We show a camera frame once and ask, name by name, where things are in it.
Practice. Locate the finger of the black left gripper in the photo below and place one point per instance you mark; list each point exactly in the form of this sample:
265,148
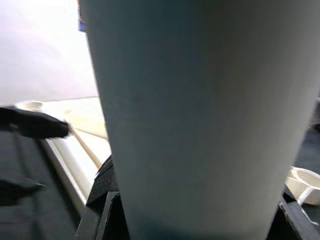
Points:
32,123

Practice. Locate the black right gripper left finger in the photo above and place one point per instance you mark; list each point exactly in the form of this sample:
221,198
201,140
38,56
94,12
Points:
105,195

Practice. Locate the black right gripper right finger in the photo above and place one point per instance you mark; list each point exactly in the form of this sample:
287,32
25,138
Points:
295,225

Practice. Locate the white plastic table leg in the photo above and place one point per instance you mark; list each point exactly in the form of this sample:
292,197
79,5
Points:
200,112

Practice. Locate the white plastic children table top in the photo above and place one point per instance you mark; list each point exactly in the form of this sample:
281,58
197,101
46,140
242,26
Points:
82,120

